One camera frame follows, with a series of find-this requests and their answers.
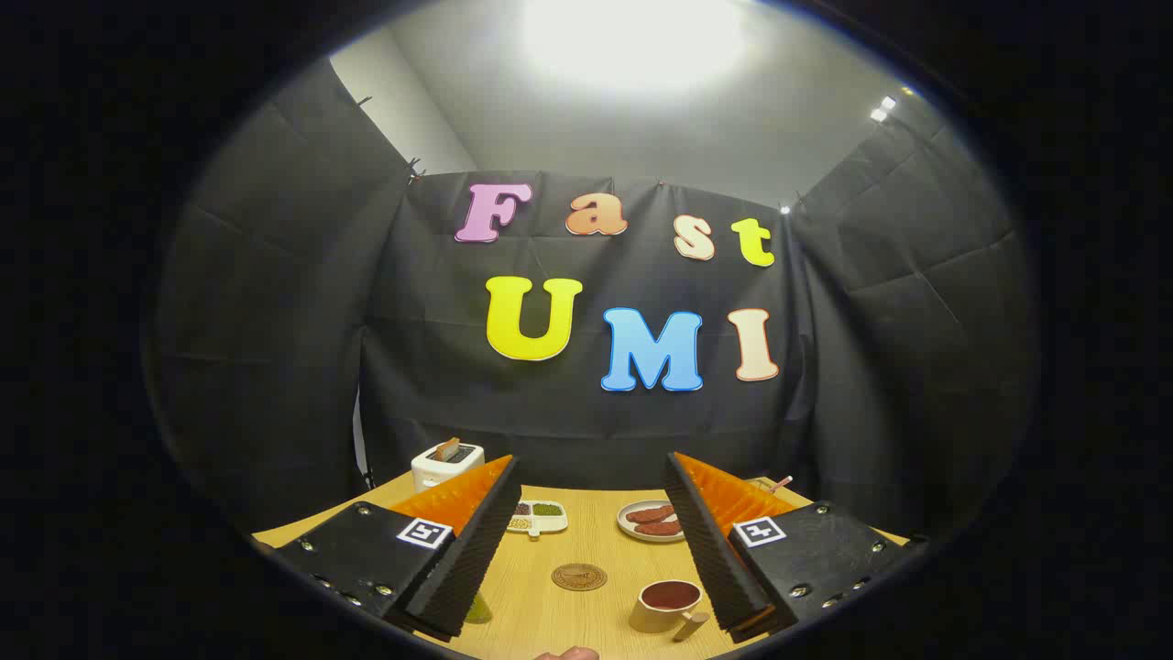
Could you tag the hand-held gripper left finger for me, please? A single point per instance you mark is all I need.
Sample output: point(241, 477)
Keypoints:
point(467, 559)

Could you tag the bread slice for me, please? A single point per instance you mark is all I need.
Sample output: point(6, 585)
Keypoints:
point(447, 449)

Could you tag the white oval plate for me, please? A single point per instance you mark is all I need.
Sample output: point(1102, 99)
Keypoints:
point(628, 524)

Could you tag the wooden table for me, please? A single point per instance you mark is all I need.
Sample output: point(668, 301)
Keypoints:
point(596, 545)

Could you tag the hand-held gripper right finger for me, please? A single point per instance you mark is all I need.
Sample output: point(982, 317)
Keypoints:
point(715, 559)

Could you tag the brown sausage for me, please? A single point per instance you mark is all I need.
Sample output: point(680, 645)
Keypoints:
point(649, 513)
point(660, 528)

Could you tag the ceiling light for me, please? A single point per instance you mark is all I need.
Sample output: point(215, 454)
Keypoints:
point(632, 41)

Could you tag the white divided tray with beans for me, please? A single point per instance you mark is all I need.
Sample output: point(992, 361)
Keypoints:
point(541, 518)

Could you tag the white toaster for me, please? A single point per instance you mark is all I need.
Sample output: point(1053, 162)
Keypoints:
point(435, 472)

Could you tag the silver green juice bottle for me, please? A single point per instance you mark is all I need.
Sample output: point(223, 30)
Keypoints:
point(477, 609)

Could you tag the round brown coaster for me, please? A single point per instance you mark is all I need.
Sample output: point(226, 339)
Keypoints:
point(579, 577)

